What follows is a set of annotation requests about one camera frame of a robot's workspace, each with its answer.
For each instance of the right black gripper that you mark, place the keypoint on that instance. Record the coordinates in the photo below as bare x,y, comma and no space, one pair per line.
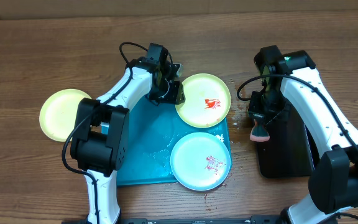
260,115

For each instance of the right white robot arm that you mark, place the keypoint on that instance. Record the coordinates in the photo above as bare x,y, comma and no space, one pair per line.
333,185

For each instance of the light blue plate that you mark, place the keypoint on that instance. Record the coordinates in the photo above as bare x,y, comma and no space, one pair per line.
200,161

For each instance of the yellow-green plate with red stain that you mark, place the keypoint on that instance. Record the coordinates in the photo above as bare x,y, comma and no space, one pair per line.
207,101

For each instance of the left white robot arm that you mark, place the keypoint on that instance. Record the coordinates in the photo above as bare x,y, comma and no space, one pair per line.
97,145

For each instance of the yellow plate with ketchup swirl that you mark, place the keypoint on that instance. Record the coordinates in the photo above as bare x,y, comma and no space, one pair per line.
58,113

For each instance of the black water tray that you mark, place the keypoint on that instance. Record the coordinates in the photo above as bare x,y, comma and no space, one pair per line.
290,151

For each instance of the teal plastic tray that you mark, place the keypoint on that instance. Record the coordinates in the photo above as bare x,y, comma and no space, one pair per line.
153,132

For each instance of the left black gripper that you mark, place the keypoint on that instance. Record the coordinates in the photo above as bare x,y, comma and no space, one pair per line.
175,96

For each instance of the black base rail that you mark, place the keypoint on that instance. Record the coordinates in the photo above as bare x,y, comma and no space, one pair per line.
197,221

